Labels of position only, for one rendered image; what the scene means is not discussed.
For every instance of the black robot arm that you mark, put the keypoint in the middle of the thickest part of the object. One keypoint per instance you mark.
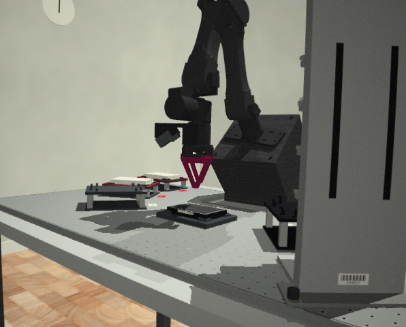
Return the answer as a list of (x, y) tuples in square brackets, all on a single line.
[(200, 72)]

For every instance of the black cylinder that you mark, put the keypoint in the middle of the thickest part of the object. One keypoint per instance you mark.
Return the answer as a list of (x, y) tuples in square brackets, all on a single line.
[(293, 293)]

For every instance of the grey tower with black slots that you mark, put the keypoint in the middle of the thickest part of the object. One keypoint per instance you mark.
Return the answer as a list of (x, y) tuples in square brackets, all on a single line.
[(358, 231)]

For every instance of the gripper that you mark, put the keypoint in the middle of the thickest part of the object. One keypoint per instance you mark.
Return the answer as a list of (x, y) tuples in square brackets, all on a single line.
[(205, 158)]

